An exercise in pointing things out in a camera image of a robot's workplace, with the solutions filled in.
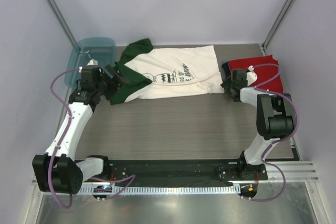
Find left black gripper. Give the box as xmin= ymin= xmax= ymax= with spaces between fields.
xmin=95 ymin=65 xmax=129 ymax=100

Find white and green t-shirt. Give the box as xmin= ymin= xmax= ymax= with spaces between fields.
xmin=109 ymin=38 xmax=224 ymax=105

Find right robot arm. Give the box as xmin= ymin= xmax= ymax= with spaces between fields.
xmin=230 ymin=69 xmax=298 ymax=180

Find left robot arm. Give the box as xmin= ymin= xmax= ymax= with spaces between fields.
xmin=32 ymin=60 xmax=126 ymax=195

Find teal plastic bin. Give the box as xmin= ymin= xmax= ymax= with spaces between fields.
xmin=65 ymin=36 xmax=117 ymax=88

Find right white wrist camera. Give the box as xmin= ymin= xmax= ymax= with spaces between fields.
xmin=246 ymin=66 xmax=258 ymax=86

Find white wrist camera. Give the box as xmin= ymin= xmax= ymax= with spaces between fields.
xmin=78 ymin=59 xmax=98 ymax=72
xmin=246 ymin=66 xmax=258 ymax=86

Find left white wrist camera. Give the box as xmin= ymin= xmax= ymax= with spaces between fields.
xmin=78 ymin=59 xmax=98 ymax=72

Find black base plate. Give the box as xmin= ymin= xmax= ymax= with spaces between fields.
xmin=97 ymin=159 xmax=268 ymax=187

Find white slotted cable duct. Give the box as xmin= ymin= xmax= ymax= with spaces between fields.
xmin=77 ymin=184 xmax=240 ymax=196

